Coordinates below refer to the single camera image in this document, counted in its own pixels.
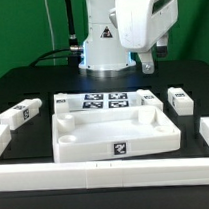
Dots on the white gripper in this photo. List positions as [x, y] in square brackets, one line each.
[142, 23]

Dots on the white desk top tray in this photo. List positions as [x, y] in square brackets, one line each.
[82, 136]

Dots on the fiducial marker sheet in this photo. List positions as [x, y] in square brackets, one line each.
[105, 100]

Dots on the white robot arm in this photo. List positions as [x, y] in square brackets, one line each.
[103, 54]

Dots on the white U-shaped fence frame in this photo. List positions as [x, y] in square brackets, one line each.
[98, 174]

